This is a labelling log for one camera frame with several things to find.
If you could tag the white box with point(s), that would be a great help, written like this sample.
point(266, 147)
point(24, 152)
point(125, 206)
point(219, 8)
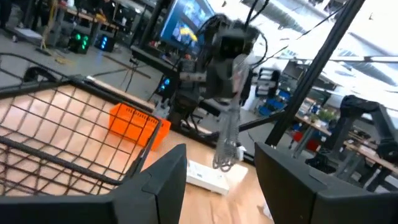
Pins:
point(205, 179)

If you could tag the black background robot arm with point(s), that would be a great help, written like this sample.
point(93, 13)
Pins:
point(357, 109)

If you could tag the large monitor screen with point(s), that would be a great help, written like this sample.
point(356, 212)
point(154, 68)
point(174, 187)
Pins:
point(183, 25)

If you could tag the silver metal bracket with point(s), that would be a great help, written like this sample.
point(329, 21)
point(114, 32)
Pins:
point(241, 153)

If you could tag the orange plastic basket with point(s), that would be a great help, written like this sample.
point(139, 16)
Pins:
point(163, 132)

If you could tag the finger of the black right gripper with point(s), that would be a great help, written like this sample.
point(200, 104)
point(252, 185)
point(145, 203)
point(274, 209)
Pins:
point(247, 88)
point(219, 81)

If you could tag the blue storage bins shelf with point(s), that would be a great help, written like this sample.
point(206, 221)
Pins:
point(273, 104)

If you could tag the green potted plant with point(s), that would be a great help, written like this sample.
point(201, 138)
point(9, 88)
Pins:
point(326, 115)

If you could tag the blue-lit computer tower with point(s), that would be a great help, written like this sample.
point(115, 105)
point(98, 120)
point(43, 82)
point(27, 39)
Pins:
point(164, 85)
point(104, 43)

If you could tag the red floor bin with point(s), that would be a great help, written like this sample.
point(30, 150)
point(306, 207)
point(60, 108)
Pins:
point(306, 141)

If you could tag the black frame post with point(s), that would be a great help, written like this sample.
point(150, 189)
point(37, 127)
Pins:
point(314, 71)

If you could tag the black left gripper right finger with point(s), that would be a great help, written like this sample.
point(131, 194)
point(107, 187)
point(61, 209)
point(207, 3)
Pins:
point(295, 199)

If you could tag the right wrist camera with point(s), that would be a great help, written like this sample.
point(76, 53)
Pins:
point(233, 45)

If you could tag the green-lit computer tower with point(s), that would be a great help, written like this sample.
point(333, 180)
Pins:
point(79, 42)

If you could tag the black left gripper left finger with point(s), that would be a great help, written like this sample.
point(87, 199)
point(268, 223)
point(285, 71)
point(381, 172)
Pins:
point(149, 202)

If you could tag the wooden background desk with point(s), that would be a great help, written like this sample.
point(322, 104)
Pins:
point(360, 151)

